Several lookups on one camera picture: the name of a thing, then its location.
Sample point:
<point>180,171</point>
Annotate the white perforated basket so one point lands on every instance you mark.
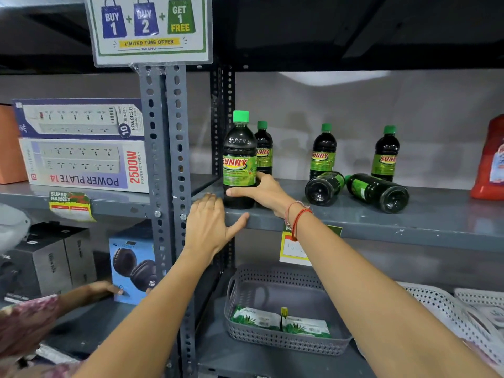
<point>445,307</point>
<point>480,297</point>

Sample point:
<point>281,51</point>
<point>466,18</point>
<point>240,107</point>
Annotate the white green packet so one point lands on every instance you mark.
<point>256,318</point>
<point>307,326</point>

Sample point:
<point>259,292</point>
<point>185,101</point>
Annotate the dark bottle green cap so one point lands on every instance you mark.
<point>380,192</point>
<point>264,149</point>
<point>323,153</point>
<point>386,157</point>
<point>325,188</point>
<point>239,153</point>

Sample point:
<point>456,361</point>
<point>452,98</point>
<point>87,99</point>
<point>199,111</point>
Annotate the person's right thumb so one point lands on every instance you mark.
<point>242,192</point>

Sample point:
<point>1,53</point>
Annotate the person's right forearm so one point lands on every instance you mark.
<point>386,310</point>

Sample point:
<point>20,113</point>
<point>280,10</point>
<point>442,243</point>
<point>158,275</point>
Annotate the person's right hand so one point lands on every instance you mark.
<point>271,194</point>

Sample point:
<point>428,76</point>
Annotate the white power strip box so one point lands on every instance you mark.
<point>84,165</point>

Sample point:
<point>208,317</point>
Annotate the orange box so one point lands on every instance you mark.
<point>10,145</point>

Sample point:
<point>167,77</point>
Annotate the blue power strip box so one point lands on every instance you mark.
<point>78,120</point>

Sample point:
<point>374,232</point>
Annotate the grey plastic basket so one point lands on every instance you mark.
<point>283,289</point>

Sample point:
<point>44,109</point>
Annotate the grey metal shelf rack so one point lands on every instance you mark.
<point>433,220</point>

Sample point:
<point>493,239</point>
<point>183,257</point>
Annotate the grey black box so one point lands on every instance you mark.
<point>78,251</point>
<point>39,263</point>

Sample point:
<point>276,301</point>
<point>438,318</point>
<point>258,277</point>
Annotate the red plastic bottle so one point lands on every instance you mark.
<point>490,165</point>

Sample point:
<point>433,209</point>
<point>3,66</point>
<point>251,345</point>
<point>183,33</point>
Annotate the blue headphone box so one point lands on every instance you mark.
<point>132,267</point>

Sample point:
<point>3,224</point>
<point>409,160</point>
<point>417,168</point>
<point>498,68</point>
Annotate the white plastic bag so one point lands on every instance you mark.
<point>11,226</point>

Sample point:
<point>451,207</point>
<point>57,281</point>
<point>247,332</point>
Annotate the yellow red shelf label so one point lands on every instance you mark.
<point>71,204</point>

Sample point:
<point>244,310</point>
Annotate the person's left hand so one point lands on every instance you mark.
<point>204,228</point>

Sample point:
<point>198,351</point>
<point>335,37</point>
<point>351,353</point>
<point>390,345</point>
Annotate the laminated promotion sign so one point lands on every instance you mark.
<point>147,31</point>

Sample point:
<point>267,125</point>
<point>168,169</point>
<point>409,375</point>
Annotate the person's left forearm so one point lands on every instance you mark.
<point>153,318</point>

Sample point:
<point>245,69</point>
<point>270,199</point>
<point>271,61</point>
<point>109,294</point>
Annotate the yellow green price label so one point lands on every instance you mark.
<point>291,251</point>

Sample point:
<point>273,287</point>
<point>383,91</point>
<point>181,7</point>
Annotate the person's left thumb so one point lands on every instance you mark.
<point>238,224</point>

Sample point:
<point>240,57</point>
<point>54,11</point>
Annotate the small yellow tag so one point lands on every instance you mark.
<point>284,312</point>

